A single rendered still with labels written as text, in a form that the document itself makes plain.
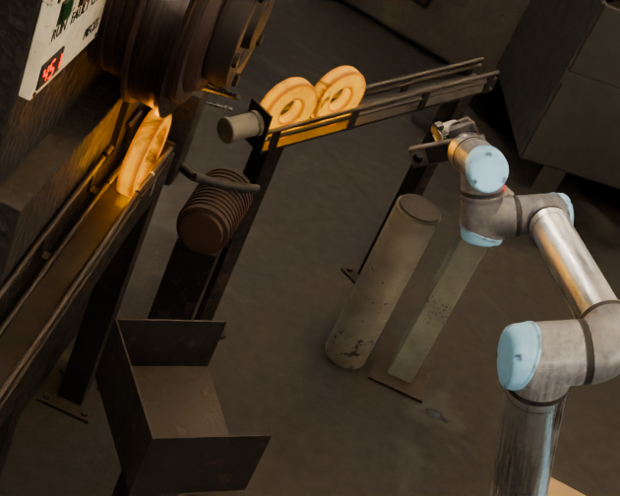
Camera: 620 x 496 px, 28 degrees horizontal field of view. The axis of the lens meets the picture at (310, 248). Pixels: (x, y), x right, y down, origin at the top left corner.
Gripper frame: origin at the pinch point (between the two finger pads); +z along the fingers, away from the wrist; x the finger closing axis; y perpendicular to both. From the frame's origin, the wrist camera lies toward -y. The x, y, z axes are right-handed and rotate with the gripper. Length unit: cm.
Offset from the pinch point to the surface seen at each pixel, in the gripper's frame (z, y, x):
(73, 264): -60, -81, 22
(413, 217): 2.8, -10.4, -19.6
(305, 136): 2.8, -28.6, 9.7
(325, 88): 0.7, -20.7, 19.4
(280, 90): -6.5, -31.0, 24.6
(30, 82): -90, -72, 62
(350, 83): 4.3, -14.3, 17.3
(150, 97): -64, -57, 47
